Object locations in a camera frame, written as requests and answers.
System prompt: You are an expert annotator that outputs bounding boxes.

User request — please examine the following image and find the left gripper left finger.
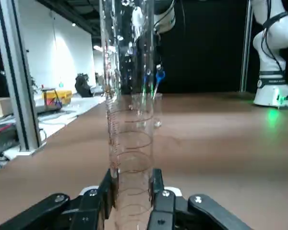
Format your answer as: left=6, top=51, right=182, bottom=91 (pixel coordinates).
left=0, top=168, right=116, bottom=230

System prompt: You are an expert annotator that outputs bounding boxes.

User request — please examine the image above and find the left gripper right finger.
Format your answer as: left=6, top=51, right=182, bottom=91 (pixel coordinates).
left=146, top=168, right=254, bottom=230

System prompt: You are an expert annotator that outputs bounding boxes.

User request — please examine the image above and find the glass pipette blue bulb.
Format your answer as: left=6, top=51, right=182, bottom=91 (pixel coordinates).
left=151, top=70, right=166, bottom=101

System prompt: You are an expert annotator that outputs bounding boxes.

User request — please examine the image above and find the clear glass graduated cylinder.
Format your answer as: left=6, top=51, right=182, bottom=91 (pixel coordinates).
left=98, top=0, right=157, bottom=230

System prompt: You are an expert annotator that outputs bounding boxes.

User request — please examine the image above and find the clear glass beaker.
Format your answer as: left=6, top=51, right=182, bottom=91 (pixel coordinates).
left=131, top=92, right=164, bottom=129

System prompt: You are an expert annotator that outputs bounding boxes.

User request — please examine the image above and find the black power brick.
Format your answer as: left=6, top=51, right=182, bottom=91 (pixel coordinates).
left=0, top=123, right=20, bottom=156

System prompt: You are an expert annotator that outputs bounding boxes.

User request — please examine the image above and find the yellow crate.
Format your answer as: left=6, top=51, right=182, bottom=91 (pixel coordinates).
left=41, top=89, right=73, bottom=107

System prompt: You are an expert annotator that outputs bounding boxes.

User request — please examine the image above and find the silver aluminium frame post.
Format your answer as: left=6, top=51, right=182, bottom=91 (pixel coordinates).
left=0, top=0, right=48, bottom=154
left=239, top=0, right=253, bottom=93

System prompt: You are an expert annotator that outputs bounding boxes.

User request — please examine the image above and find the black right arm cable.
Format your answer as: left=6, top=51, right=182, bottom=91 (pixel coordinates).
left=261, top=11, right=288, bottom=81

